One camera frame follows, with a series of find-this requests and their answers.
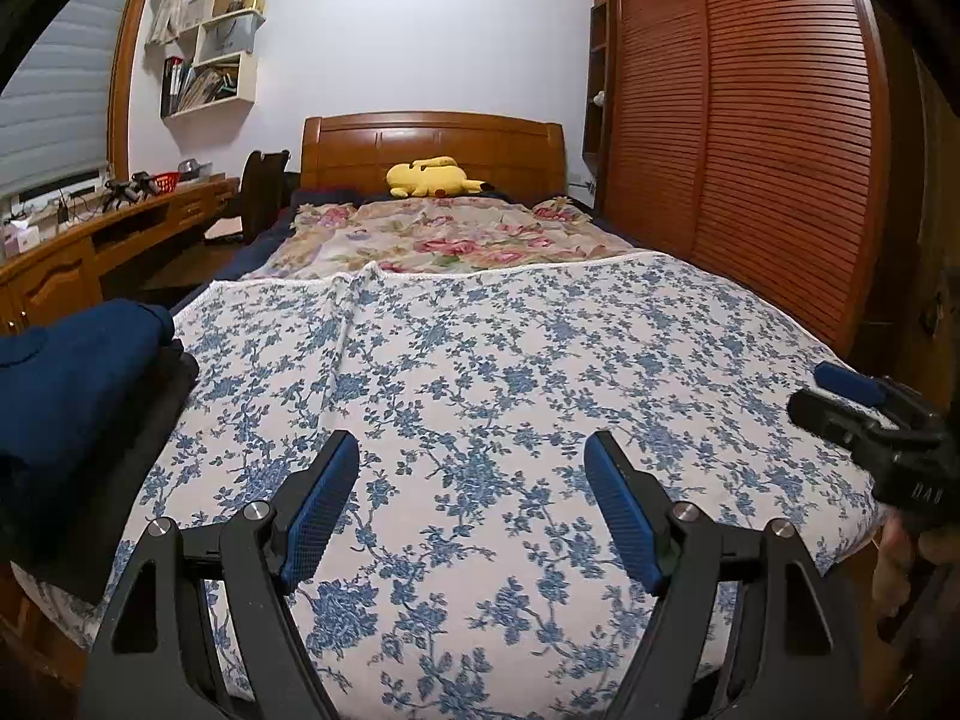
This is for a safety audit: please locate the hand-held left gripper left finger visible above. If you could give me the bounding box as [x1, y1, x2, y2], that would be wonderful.
[79, 430, 361, 720]

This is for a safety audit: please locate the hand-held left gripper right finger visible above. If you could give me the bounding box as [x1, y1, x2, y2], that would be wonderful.
[583, 431, 871, 720]

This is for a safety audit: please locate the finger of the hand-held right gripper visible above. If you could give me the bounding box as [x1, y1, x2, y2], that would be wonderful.
[787, 388, 890, 458]
[814, 360, 938, 421]

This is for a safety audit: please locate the navy blue blazer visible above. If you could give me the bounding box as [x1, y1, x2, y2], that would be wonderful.
[0, 298, 177, 518]

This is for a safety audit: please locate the person's right hand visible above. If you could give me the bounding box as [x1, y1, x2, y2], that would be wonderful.
[870, 517, 960, 616]

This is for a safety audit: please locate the dark grey folded garment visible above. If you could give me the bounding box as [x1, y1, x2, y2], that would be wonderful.
[0, 337, 200, 605]

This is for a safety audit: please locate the blue floral bedspread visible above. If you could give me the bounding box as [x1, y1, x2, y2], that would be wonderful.
[15, 251, 882, 720]

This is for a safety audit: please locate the wooden louvred wardrobe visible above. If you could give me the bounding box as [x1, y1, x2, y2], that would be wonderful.
[581, 0, 901, 357]

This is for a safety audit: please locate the pink floral blanket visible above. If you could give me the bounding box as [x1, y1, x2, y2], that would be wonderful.
[255, 195, 638, 282]

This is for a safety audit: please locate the dark wooden chair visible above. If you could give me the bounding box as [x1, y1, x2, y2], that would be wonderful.
[240, 148, 293, 245]

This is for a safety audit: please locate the yellow plush toy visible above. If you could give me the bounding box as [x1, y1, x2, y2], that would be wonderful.
[386, 155, 487, 200]

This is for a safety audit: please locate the wooden bed headboard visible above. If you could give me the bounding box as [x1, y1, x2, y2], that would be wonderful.
[300, 111, 567, 203]

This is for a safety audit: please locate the wooden desk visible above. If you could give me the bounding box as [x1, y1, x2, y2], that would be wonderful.
[0, 176, 241, 338]

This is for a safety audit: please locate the black gadget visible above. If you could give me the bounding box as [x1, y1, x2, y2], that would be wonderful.
[103, 174, 155, 209]

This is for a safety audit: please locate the pale pink tissue box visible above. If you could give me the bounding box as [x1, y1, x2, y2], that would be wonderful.
[0, 223, 42, 256]

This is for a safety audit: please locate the row of books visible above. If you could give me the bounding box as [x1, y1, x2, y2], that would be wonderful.
[184, 64, 241, 107]

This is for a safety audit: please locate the black binder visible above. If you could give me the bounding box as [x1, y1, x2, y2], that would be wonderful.
[160, 56, 185, 117]

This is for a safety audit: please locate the grey paper bag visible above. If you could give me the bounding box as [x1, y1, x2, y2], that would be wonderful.
[196, 19, 256, 61]

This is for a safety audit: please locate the grey window blind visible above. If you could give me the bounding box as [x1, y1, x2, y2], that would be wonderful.
[0, 0, 155, 200]

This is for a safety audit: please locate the white wall shelf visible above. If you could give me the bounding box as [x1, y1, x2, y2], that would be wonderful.
[160, 0, 269, 119]

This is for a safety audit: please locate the wooden window frame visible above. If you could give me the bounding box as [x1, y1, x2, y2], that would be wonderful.
[107, 0, 167, 179]

